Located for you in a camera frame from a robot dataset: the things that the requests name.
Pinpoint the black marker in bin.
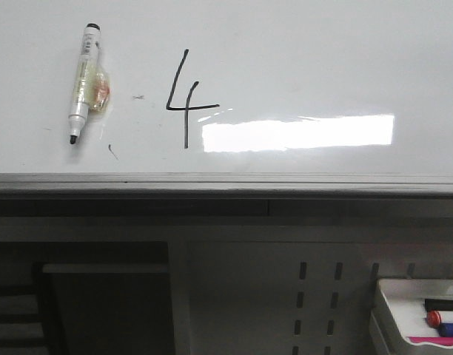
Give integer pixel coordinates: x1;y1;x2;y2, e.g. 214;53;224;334
424;298;453;312

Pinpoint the orange capped marker in bin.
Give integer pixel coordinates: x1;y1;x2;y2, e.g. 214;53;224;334
426;311;453;328

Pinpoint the pink paper in bin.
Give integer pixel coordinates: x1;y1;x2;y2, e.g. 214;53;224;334
406;337;453;348

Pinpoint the white slotted pegboard panel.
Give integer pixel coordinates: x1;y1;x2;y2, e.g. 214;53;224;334
168;240;453;354

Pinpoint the dark shelf unit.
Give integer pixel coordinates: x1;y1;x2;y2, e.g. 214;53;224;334
0;242;175;354

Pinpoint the blue marker in bin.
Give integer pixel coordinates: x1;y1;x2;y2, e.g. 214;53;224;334
438;323;453;338

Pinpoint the white whiteboard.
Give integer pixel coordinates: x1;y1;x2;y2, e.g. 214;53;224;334
0;1;453;196

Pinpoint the white plastic storage bin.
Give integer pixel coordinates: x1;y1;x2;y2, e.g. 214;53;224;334
369;279;453;354

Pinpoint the white whiteboard marker with tape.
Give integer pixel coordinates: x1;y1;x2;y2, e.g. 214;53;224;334
68;23;110;145

